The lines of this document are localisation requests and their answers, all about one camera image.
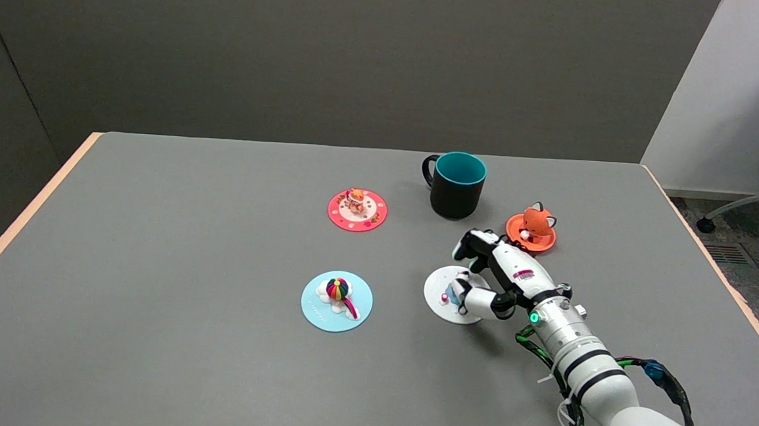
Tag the office chair base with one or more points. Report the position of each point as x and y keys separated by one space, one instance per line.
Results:
x=749 y=200

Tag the floor vent grille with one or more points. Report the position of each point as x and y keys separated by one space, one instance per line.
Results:
x=729 y=255

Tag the white cup lid with figurine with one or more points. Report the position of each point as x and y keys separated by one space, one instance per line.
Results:
x=437 y=286

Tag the orange fox cup lid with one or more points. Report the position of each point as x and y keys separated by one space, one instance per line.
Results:
x=537 y=224

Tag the light blue rainbow cup lid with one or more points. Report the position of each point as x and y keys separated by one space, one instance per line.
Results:
x=321 y=308

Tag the pink cup lid with figurine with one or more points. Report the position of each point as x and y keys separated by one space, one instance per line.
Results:
x=343 y=217

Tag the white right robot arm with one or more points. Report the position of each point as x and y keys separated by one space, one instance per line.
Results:
x=581 y=357

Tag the black mug teal inside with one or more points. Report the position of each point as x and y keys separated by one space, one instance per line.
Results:
x=456 y=194

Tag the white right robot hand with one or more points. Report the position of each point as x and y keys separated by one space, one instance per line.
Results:
x=517 y=271

